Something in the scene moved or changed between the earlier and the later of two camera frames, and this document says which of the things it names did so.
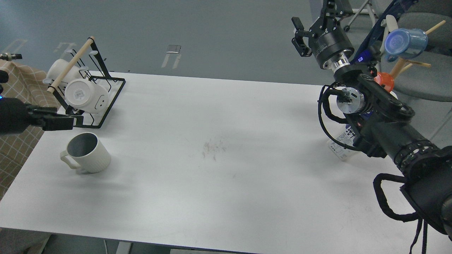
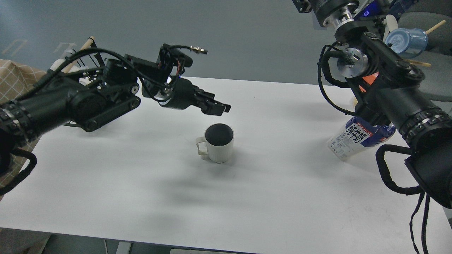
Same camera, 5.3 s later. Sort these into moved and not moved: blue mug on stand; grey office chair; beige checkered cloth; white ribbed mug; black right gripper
Moved: white ribbed mug; black right gripper
Not moved: beige checkered cloth; blue mug on stand; grey office chair
